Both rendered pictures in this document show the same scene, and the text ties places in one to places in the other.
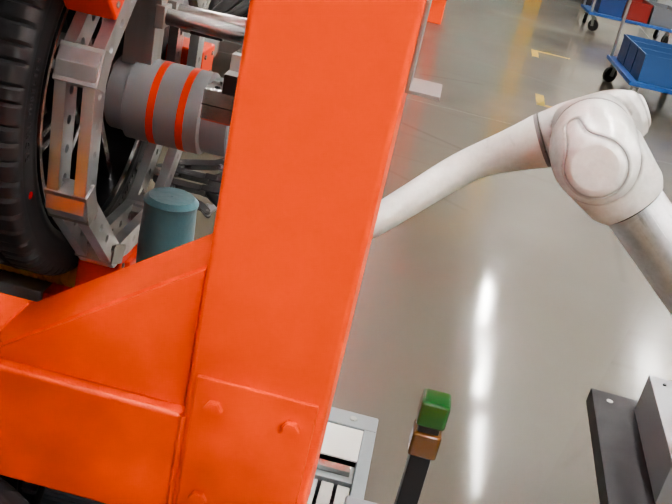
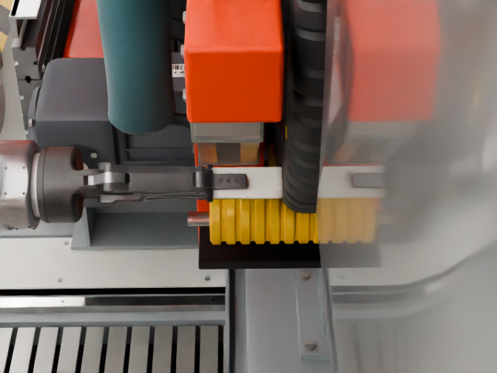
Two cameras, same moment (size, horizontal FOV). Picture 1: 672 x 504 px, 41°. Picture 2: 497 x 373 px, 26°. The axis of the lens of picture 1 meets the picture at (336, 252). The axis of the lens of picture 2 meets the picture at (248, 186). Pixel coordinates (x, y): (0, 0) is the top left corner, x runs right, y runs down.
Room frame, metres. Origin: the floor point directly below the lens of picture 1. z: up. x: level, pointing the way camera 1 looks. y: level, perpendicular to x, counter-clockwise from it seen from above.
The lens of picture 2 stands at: (2.48, 0.33, 1.31)
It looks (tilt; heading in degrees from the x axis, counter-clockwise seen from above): 39 degrees down; 176
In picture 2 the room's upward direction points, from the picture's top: straight up
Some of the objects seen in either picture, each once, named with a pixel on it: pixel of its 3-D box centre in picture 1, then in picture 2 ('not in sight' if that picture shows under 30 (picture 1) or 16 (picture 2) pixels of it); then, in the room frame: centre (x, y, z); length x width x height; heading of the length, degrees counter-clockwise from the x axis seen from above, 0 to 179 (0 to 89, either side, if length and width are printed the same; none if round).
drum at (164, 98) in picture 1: (178, 106); not in sight; (1.44, 0.31, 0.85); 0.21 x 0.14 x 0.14; 86
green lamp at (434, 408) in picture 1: (433, 409); not in sight; (1.03, -0.18, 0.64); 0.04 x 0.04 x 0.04; 86
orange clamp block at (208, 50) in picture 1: (189, 60); (233, 55); (1.76, 0.37, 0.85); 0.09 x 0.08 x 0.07; 176
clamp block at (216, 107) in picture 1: (235, 105); not in sight; (1.26, 0.19, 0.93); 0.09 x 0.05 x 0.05; 86
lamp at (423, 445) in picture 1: (425, 439); not in sight; (1.03, -0.18, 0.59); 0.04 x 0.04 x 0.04; 86
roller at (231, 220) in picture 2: not in sight; (318, 217); (1.57, 0.48, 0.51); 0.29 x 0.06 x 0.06; 86
